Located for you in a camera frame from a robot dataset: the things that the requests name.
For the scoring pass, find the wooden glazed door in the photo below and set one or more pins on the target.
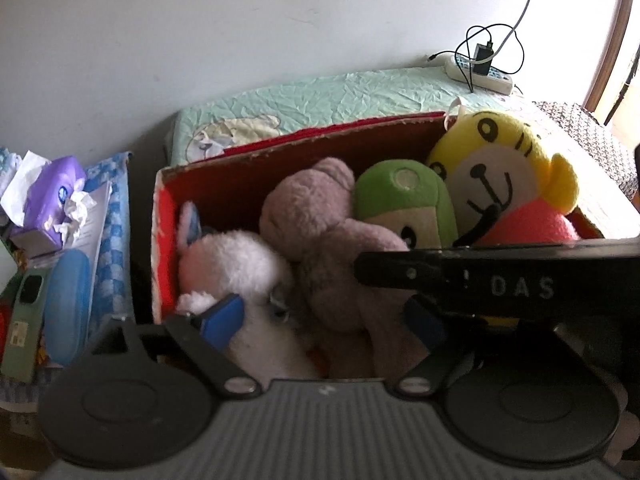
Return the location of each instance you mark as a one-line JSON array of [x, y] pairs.
[[612, 35]]

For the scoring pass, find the red cardboard box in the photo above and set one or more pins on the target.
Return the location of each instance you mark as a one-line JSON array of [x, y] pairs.
[[225, 185]]

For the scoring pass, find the green plush toy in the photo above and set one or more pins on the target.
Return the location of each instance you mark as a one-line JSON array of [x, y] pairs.
[[385, 200]]

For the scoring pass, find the white power strip with charger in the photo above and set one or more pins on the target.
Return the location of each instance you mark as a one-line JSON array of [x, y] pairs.
[[520, 55]]

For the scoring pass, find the black charger plug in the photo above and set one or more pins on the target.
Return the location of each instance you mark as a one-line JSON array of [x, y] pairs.
[[482, 57]]

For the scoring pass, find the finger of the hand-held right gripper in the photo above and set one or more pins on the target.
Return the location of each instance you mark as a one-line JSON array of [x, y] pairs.
[[395, 270]]

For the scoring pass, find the purple tissue pack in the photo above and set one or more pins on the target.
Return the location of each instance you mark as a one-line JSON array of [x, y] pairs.
[[50, 195]]

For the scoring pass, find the white plush toy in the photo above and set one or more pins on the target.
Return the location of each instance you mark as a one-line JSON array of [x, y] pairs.
[[235, 260]]

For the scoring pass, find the blue checked cloth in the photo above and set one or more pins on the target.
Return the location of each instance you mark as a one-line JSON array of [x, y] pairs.
[[114, 260]]

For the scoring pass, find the crumpled white tissue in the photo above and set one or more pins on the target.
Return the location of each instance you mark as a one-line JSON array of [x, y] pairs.
[[75, 212]]

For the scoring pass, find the cartoon printed bed sheet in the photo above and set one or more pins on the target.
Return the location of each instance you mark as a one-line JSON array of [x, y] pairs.
[[350, 95]]

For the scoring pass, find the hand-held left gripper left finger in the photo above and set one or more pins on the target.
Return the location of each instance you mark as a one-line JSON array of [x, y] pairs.
[[225, 317]]

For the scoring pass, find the blue glasses case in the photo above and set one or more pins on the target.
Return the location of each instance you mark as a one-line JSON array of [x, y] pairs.
[[67, 305]]

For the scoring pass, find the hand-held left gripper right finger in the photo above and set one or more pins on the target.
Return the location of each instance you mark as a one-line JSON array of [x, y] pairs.
[[422, 322]]

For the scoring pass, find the yellow tiger plush toy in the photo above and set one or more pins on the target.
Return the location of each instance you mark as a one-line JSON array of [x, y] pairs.
[[500, 160]]

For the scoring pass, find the pink bear plush toy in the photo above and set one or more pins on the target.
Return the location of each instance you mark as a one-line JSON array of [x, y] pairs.
[[310, 210]]

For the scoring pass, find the white booklet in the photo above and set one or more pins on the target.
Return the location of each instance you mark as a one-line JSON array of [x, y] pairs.
[[95, 240]]

